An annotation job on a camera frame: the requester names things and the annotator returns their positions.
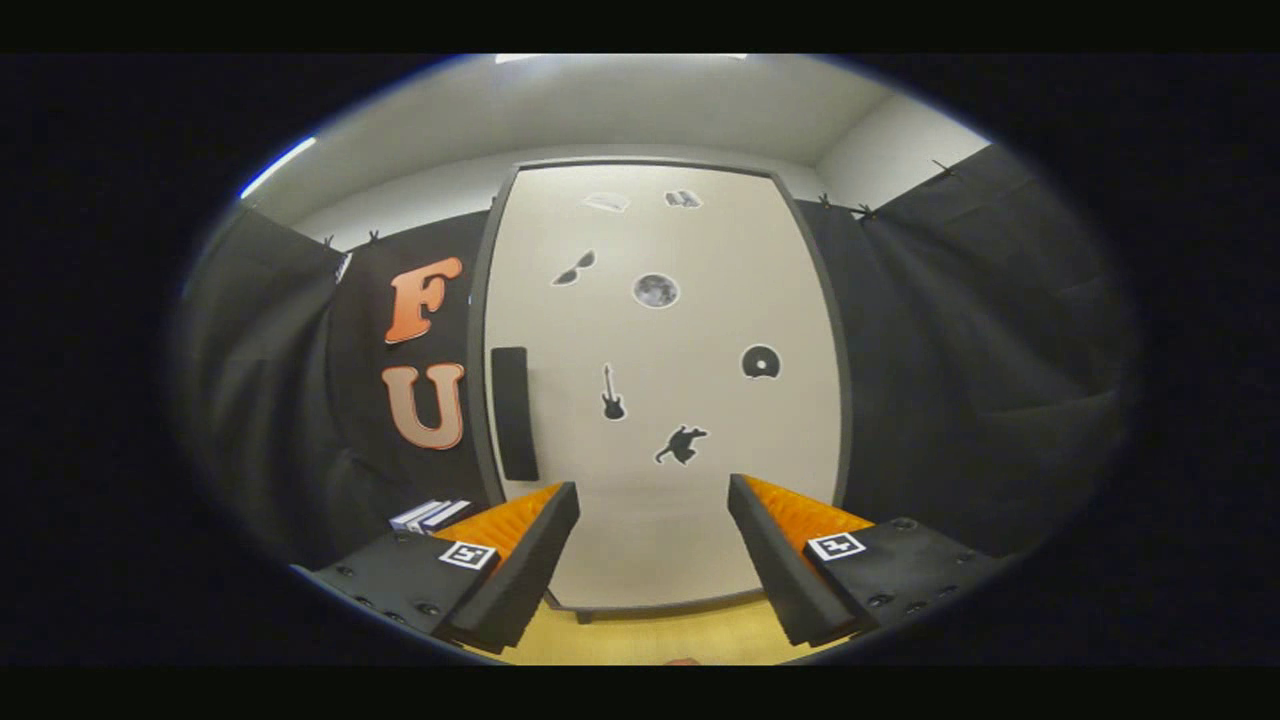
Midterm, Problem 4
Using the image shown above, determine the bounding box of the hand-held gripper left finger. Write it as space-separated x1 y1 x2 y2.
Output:
290 481 581 656

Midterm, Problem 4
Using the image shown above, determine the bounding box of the black backdrop cloth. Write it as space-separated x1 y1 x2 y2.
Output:
175 145 1141 571

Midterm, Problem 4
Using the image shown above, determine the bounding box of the grey cabinet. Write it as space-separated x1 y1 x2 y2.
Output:
466 158 853 623

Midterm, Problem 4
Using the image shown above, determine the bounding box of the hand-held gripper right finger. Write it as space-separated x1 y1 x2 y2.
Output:
727 474 1011 649

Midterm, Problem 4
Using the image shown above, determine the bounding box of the black door handle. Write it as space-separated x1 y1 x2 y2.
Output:
491 346 540 482

